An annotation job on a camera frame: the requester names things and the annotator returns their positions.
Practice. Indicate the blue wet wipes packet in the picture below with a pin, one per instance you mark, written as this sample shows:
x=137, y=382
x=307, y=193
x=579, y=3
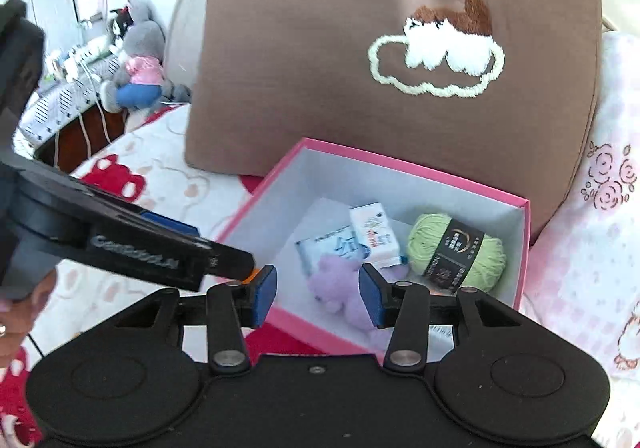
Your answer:
x=325, y=248

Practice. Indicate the pink cardboard box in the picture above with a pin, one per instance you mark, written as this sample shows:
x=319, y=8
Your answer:
x=320, y=333

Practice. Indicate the brown pillow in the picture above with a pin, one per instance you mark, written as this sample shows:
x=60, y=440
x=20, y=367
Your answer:
x=300, y=77

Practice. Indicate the purple plush toy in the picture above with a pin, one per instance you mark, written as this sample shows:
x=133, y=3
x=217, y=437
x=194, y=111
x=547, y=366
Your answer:
x=335, y=283

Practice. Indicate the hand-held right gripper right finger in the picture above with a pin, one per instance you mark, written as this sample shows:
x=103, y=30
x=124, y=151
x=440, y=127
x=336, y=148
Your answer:
x=370, y=295

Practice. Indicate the person's left hand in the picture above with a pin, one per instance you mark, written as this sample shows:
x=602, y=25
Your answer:
x=25, y=323

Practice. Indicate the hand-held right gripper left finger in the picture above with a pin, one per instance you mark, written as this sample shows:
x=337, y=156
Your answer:
x=265, y=295

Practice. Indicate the pink patterned pillow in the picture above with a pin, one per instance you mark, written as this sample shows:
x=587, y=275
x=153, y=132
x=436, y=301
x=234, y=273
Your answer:
x=590, y=253

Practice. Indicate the orange makeup sponge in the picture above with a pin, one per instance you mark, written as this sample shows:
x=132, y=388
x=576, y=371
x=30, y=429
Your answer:
x=252, y=272

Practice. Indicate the green yarn ball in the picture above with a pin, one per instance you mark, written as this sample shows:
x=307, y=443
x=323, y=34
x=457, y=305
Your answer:
x=425, y=238

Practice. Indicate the black and white plush toy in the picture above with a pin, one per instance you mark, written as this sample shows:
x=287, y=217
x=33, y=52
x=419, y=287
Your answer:
x=119, y=27

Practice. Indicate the grey plush toy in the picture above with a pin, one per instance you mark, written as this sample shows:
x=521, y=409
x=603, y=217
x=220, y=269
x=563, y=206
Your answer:
x=142, y=42

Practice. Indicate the white tissue packet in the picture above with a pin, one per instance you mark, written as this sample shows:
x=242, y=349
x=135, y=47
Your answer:
x=375, y=228

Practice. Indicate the bedside table with clutter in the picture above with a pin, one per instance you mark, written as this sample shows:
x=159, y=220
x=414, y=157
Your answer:
x=55, y=102

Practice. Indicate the white power strip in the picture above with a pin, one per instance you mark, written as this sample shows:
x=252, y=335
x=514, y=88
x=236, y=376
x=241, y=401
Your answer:
x=90, y=50

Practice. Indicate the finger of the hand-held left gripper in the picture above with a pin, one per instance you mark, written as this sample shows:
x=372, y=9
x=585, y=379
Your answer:
x=232, y=265
x=172, y=225

